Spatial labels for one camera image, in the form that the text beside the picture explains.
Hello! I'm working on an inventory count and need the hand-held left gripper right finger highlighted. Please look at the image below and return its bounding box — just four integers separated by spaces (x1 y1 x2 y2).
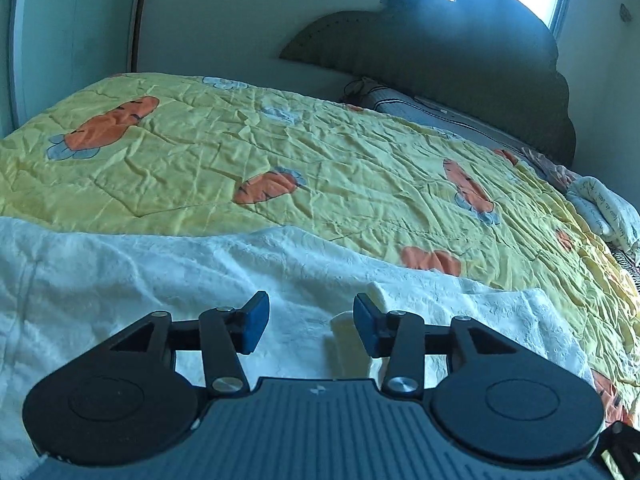
353 292 521 402

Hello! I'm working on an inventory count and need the grey patterned pillow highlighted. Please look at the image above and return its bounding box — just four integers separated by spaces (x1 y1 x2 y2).
340 76 526 153

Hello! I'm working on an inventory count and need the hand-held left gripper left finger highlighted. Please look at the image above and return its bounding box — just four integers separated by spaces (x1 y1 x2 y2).
100 291 271 400

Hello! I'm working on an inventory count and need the pink patterned cloth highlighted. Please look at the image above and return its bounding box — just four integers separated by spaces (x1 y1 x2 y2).
522 147 583 195

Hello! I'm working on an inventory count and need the white textured blanket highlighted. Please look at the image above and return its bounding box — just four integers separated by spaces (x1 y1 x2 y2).
0 216 590 476

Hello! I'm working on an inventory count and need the white printed cloth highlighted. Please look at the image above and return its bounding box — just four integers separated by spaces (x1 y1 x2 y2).
565 176 640 252

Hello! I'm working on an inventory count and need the dark scalloped headboard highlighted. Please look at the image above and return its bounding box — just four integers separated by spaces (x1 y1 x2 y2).
279 0 577 168

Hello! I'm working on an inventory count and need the yellow carrot print quilt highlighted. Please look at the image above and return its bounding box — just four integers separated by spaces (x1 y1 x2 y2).
0 72 640 428

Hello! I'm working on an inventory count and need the zebra striped cloth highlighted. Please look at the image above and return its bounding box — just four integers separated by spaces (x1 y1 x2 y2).
607 247 640 293

